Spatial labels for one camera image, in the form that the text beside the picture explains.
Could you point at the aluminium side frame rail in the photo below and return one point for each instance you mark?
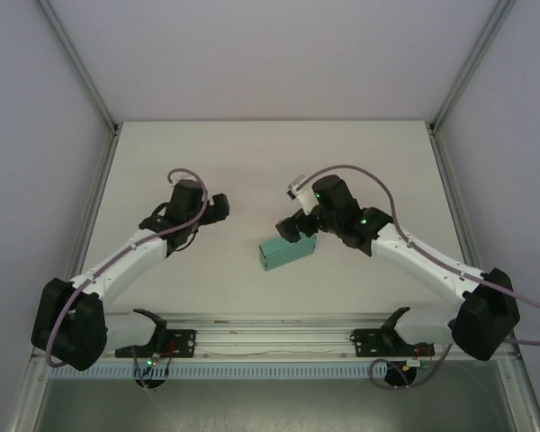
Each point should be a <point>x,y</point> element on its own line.
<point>99,189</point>
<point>450,189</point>

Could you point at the small board with green light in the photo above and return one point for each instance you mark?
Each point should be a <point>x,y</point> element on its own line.
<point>151,361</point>

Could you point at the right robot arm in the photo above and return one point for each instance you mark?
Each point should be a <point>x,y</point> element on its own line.
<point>432,265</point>

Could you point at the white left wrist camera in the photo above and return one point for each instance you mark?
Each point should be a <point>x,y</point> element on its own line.
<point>176,182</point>

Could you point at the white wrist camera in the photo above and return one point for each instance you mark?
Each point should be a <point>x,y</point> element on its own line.
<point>176,182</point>
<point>299,189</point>

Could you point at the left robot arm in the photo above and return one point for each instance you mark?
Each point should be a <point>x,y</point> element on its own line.
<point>117,265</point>

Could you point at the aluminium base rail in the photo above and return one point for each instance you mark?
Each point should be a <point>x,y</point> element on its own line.
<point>274,337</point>

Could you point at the small white connector board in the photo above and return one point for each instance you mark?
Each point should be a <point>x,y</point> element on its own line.
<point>415,362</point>

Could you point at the grey metal sheet panel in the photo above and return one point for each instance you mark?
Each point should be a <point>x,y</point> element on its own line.
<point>274,405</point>

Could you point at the aluminium corner post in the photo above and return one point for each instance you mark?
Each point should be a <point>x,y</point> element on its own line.
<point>81,67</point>
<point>469,67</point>

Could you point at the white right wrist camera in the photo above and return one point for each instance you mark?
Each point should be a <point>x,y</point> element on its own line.
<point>299,189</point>

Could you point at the teal paper box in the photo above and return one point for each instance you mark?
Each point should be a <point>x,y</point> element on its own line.
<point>283,254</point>

